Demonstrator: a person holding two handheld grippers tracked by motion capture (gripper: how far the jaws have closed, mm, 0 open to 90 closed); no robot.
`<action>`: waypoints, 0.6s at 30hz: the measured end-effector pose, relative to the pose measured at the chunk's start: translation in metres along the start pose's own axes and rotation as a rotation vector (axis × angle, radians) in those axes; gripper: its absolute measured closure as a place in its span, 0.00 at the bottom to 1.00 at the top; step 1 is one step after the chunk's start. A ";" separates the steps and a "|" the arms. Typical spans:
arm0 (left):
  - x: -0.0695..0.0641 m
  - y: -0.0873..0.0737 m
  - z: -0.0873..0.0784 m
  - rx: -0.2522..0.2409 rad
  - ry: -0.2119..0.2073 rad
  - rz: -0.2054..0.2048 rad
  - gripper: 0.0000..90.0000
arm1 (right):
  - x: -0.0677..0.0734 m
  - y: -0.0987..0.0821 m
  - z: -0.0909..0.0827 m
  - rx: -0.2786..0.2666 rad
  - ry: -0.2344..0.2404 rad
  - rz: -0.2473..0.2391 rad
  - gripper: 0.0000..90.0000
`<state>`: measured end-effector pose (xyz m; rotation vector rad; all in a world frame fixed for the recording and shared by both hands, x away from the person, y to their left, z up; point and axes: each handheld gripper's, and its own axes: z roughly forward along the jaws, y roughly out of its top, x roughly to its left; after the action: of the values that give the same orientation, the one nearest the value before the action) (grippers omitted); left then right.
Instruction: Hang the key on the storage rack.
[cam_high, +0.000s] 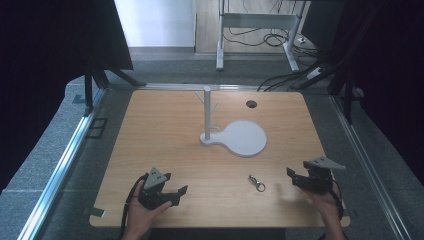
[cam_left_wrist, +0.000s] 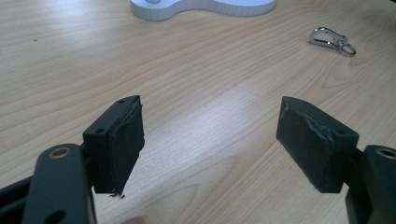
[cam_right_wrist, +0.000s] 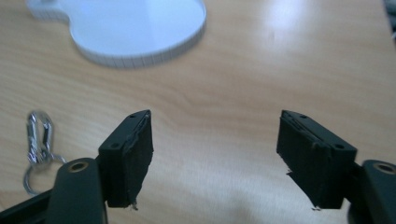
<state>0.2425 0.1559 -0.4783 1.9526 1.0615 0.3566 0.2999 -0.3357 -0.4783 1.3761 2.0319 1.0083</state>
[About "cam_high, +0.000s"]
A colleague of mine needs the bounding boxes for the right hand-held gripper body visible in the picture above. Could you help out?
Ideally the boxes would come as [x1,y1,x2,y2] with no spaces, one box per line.
[291,156,347,195]

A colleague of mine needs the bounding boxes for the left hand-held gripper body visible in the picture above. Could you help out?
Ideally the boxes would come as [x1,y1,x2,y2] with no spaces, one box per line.
[137,166,174,211]

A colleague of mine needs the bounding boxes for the silver clasp keyring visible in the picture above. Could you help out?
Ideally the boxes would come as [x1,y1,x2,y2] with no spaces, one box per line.
[247,173,267,193]

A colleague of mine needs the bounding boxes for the person's left hand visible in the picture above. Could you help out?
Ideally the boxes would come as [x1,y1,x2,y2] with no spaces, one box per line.
[124,190,173,238]

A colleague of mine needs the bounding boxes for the person's right hand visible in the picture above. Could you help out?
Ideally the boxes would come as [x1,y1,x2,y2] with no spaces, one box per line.
[305,182,345,224]

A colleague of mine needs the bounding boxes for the white branched hanger stand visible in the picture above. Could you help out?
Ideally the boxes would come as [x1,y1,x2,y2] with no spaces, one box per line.
[194,85,269,159]

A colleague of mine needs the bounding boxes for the black tripod stand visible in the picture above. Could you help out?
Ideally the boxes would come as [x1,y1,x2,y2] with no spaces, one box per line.
[326,63,364,125]
[82,59,147,117]

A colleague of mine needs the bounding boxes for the white power strip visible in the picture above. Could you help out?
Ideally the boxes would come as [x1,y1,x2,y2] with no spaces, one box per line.
[305,66,324,81]

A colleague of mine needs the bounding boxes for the black curtain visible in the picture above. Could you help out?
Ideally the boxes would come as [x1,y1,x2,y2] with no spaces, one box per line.
[301,0,424,188]
[0,0,135,194]

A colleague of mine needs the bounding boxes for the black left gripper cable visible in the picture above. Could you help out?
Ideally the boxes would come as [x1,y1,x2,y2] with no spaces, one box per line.
[119,173,149,240]

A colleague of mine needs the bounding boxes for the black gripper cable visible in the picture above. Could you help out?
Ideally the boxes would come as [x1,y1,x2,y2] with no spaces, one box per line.
[330,179,345,221]
[119,173,149,240]

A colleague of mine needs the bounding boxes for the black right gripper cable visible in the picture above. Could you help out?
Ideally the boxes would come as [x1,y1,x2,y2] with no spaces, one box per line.
[330,179,345,221]

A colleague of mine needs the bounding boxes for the aluminium rail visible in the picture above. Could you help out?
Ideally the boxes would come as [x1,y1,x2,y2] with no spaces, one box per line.
[135,82,262,92]
[328,94,414,240]
[17,87,108,240]

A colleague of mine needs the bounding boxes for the black rectangular frame bracket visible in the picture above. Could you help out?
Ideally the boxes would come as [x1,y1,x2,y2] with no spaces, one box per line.
[85,116,109,140]

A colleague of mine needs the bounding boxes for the black floor cables bundle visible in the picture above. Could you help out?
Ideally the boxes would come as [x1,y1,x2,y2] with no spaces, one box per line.
[255,49,338,93]

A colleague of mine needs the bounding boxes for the black looped floor cable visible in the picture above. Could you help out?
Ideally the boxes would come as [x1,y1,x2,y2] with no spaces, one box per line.
[222,26,291,48]

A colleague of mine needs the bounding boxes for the white metal desk frame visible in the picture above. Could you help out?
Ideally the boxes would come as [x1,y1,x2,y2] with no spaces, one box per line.
[215,0,308,73]

